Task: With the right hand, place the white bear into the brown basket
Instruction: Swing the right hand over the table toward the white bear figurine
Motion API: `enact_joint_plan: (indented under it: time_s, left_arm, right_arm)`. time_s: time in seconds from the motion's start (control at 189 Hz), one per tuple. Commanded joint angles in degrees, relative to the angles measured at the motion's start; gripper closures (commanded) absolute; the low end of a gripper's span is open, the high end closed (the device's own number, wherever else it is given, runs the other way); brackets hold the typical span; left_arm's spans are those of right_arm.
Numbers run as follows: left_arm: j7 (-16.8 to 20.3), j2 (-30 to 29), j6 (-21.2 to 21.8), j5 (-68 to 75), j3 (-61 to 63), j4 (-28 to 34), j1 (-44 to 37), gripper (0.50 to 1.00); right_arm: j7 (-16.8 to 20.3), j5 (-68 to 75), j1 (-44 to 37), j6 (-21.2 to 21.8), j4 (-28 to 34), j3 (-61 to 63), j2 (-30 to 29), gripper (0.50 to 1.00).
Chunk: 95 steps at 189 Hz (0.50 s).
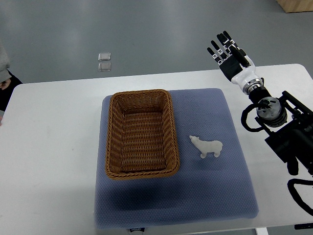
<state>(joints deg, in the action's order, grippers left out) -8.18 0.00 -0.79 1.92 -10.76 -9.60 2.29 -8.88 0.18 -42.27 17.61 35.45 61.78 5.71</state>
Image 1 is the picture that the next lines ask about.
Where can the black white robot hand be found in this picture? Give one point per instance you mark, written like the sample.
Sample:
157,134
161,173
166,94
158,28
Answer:
234,63

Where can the white bear figurine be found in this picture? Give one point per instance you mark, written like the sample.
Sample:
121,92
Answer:
206,147

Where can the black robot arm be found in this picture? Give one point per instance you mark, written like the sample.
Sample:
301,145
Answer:
288,123

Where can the brown wicker basket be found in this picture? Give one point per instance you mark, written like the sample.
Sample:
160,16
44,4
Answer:
141,136

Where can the wooden furniture corner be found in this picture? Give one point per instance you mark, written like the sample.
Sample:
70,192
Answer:
296,6

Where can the blue padded mat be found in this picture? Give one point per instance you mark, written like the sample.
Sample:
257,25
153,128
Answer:
202,189

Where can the lower floor outlet plate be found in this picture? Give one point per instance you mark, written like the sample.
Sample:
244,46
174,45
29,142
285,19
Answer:
104,66

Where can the floor outlet plate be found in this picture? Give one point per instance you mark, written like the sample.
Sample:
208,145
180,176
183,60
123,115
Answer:
104,66
104,56

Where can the upper floor outlet plate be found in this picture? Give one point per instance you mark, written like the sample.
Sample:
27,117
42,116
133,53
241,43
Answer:
104,56

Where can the black table label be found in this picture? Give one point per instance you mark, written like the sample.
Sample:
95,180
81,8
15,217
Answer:
137,230

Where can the person in grey sleeve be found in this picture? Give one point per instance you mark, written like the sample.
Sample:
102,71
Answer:
8,81

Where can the black bracket at table edge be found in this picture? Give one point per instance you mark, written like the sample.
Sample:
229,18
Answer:
303,226

